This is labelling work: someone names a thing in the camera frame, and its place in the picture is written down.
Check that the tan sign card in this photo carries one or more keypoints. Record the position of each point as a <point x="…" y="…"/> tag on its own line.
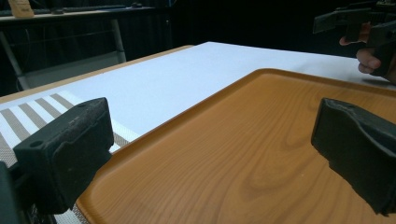
<point x="21" y="7"/>

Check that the metal frame table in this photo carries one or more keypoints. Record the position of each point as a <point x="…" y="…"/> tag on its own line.
<point x="68" y="46"/>

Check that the striped placemat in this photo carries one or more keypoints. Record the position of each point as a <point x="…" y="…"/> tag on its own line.
<point x="37" y="115"/>

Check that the wood grain tray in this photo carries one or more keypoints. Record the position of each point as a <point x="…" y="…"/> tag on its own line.
<point x="236" y="155"/>

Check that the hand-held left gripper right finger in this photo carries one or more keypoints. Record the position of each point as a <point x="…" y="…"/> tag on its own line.
<point x="358" y="146"/>

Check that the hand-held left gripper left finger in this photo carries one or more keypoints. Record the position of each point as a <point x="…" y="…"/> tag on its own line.
<point x="67" y="149"/>

